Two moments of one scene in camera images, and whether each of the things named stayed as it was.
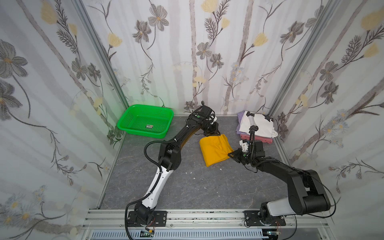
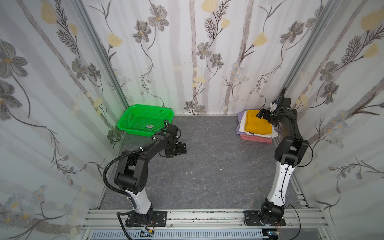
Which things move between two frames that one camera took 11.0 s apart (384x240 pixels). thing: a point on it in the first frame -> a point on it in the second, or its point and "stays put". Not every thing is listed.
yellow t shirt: [215, 149] -> [254, 124]
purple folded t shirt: [240, 115] stays put
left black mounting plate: [159, 219] stays put
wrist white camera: [244, 145] -> [273, 106]
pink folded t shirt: [269, 140] stays put
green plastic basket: [148, 120] stays put
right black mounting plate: [259, 218] stays put
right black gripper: [252, 141] -> [267, 113]
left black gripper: [212, 128] -> [179, 148]
